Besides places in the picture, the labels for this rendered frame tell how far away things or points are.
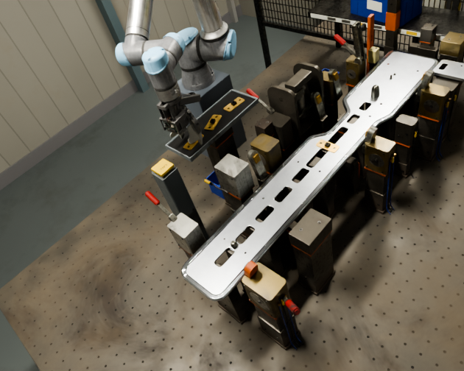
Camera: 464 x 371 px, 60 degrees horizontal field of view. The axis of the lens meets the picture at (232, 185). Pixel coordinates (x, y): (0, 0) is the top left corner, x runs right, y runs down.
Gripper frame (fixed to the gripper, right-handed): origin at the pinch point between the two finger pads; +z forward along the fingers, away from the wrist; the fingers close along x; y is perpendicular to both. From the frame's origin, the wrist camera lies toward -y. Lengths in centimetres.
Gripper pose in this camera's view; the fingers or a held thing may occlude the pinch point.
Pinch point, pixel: (192, 138)
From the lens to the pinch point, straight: 145.4
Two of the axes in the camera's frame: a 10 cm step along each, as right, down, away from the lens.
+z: 2.2, 6.6, 7.2
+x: 8.1, 2.9, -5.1
